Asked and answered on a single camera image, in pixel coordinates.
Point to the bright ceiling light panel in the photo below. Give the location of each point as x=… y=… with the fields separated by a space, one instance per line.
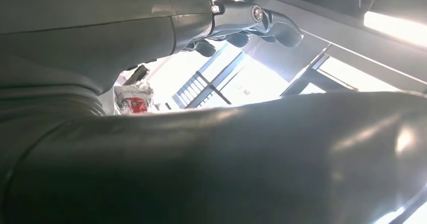
x=397 y=29

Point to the dark window mullion grid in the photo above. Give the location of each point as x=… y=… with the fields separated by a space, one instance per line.
x=207 y=85

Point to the grey poly mailer red print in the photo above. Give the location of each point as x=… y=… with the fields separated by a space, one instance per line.
x=135 y=99

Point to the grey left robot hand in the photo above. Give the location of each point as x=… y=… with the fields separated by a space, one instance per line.
x=100 y=25

